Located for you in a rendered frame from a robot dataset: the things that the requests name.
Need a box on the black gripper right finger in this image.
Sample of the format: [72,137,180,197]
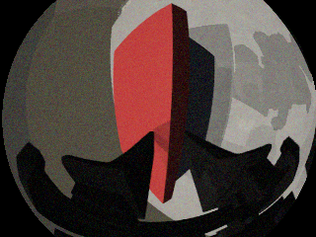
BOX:
[183,131,272,212]

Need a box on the red lid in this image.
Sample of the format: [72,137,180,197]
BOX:
[114,4,190,204]

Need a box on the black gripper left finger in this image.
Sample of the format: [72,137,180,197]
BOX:
[60,131,154,220]

